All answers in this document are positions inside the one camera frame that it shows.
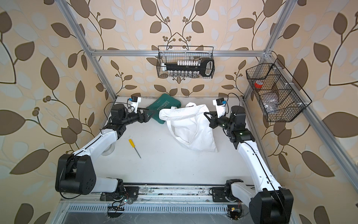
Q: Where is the black socket bit set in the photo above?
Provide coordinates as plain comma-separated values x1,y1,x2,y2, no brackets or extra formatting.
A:
156,58,215,78

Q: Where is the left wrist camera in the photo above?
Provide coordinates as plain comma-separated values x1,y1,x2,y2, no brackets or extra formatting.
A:
129,96,141,113

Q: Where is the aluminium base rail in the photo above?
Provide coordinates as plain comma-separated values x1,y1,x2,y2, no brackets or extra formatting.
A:
59,184,292,205

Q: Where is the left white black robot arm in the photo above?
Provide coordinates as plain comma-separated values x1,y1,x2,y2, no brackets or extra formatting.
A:
55,104,154,195

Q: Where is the clear tape roll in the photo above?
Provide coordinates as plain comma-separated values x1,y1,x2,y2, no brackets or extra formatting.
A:
101,143,115,156

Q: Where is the red small item in basket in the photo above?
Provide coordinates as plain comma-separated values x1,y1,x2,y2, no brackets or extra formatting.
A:
254,80,264,89

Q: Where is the black wire basket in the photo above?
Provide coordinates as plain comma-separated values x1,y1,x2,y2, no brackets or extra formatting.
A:
246,59,312,122
156,45,215,78

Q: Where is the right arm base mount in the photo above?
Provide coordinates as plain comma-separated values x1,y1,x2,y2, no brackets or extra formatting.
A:
209,185,254,203

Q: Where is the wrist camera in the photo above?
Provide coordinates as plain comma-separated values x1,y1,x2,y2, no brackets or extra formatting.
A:
129,96,141,113
213,98,227,118

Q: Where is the green plastic tool case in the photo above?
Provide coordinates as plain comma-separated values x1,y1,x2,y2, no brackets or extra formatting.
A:
146,93,181,124

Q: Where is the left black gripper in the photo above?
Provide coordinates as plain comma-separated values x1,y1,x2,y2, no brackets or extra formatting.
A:
120,106,154,127

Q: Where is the white printed tote bag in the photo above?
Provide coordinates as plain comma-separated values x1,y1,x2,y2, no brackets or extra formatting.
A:
159,102,218,153

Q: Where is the yellow handle screwdriver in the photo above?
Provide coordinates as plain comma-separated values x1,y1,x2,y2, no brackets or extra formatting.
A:
129,139,141,159

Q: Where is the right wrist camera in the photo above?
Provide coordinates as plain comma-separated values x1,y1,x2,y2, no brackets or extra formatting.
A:
213,98,227,118

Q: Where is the black wire basket right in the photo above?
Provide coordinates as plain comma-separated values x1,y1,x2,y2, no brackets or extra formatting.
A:
246,59,312,122

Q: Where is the black wire basket centre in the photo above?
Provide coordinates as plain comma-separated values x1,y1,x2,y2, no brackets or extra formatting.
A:
156,45,215,78

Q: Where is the clear plastic bag in basket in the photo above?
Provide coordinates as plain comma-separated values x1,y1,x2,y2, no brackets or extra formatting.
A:
262,92,279,113

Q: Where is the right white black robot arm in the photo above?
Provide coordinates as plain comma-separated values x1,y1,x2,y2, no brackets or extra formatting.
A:
204,105,294,224

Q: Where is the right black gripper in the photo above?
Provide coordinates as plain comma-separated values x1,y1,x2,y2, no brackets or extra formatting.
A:
205,111,235,132

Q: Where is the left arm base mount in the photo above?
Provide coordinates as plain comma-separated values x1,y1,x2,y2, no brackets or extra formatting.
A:
100,186,139,204

